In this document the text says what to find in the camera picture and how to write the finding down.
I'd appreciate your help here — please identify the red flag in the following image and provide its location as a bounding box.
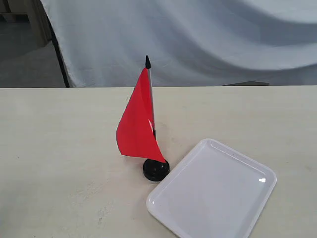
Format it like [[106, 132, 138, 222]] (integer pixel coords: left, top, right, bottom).
[[116, 57, 166, 163]]

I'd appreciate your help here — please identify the black backdrop stand pole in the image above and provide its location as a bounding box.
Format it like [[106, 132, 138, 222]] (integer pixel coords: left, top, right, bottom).
[[50, 24, 70, 88]]

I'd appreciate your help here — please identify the wooden furniture in background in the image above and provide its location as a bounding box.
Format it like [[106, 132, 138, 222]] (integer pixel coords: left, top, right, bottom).
[[0, 0, 52, 47]]

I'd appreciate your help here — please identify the black round flag base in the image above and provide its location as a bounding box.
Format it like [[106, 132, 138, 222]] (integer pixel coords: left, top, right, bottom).
[[143, 159, 170, 182]]

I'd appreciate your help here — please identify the white backdrop cloth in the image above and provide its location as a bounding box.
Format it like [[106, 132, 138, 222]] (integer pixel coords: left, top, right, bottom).
[[42, 0, 317, 87]]

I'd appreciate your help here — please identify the white plastic tray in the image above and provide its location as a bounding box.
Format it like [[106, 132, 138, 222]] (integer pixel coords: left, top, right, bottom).
[[146, 138, 277, 238]]

